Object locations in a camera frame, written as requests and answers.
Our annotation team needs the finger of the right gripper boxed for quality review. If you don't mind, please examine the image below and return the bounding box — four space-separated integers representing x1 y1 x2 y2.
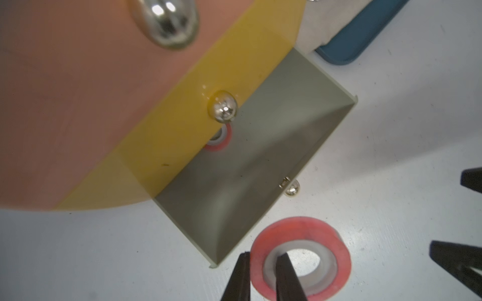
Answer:
460 167 482 193
429 241 481 297

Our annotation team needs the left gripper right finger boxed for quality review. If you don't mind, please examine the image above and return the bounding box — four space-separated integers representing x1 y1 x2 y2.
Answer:
275 253 307 301

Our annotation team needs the pale green bottom drawer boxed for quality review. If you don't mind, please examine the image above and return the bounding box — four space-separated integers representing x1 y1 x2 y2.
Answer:
155 49 357 268

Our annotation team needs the beige cloth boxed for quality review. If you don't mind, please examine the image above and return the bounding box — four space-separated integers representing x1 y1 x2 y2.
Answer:
295 0 372 54

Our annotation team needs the orange top drawer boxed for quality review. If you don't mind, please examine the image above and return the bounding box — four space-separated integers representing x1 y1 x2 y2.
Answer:
1 1 252 211

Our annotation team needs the red tape roll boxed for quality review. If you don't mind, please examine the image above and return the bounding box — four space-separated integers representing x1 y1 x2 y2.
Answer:
251 216 351 300
204 124 232 152

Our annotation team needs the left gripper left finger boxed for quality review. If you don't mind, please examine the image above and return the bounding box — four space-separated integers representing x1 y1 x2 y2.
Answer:
221 252 251 301

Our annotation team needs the teal tray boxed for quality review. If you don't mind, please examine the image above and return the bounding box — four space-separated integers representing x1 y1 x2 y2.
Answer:
315 0 407 65

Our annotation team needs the yellow drawer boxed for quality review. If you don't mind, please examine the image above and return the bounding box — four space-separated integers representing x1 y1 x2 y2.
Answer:
57 1 306 211

